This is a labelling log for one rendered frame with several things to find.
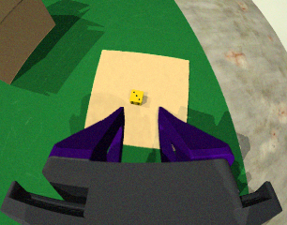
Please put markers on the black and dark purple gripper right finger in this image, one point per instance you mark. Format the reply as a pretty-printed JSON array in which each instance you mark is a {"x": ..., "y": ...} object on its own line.
[{"x": 189, "y": 142}]

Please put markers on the beige flat mat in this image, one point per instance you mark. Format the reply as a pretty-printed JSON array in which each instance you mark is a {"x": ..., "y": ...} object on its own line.
[{"x": 163, "y": 80}]

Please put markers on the yellow die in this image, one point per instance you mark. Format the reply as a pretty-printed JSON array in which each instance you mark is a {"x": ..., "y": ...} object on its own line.
[{"x": 136, "y": 97}]

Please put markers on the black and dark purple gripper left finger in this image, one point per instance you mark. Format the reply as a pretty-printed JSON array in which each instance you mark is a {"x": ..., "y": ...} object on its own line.
[{"x": 93, "y": 142}]

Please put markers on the brown cardboard box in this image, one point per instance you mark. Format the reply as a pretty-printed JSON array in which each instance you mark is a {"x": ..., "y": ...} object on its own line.
[{"x": 23, "y": 24}]

